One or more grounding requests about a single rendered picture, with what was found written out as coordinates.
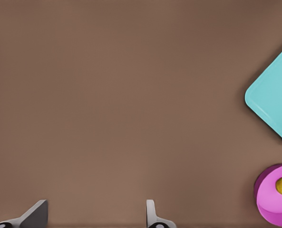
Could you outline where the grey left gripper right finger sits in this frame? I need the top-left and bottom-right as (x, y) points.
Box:
(146, 199), (177, 228)

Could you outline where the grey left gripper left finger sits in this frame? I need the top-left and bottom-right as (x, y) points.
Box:
(0, 199), (49, 228)

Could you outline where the pink plate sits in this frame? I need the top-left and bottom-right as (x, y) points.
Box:
(253, 163), (282, 227)

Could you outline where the turquoise tray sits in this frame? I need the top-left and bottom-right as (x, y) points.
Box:
(244, 41), (282, 146)

